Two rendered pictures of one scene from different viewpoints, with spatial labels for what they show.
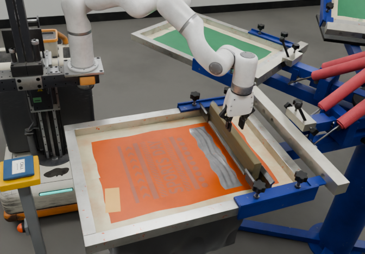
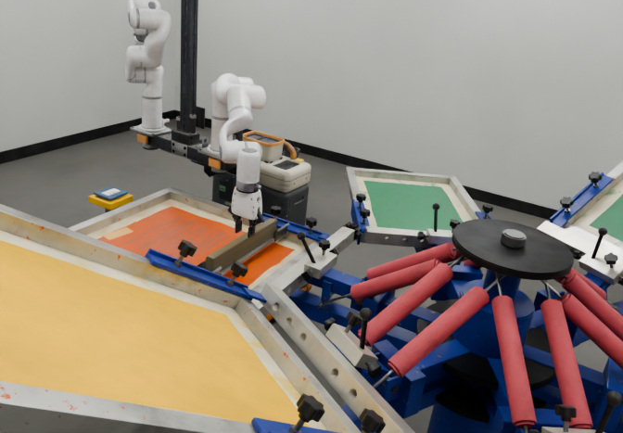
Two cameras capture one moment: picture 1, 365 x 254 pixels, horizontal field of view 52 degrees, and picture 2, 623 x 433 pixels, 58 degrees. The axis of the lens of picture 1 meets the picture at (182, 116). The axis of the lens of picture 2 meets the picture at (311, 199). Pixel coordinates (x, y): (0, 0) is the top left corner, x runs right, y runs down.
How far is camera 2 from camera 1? 1.65 m
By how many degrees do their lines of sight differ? 44
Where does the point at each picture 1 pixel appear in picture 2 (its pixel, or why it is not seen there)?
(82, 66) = (213, 148)
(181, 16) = (230, 104)
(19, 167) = (110, 192)
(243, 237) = not seen: outside the picture
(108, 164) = (154, 220)
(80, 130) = (173, 195)
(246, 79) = (239, 172)
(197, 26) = (234, 115)
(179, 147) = (214, 239)
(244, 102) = (243, 201)
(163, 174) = (171, 243)
